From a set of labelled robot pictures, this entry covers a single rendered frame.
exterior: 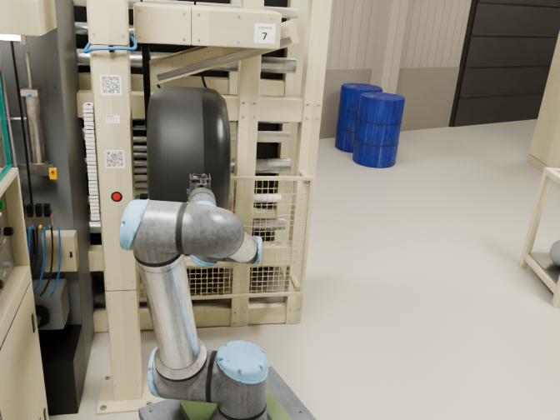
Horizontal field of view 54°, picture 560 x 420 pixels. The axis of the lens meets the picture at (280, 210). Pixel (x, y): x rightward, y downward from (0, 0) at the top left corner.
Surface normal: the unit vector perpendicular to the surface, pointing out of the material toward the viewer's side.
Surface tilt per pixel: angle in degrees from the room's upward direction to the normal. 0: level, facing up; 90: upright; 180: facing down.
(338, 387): 0
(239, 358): 4
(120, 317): 90
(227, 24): 90
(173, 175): 83
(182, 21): 90
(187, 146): 62
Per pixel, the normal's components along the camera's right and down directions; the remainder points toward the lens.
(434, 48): 0.50, 0.37
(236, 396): -0.09, 0.40
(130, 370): 0.18, 0.39
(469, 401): 0.07, -0.92
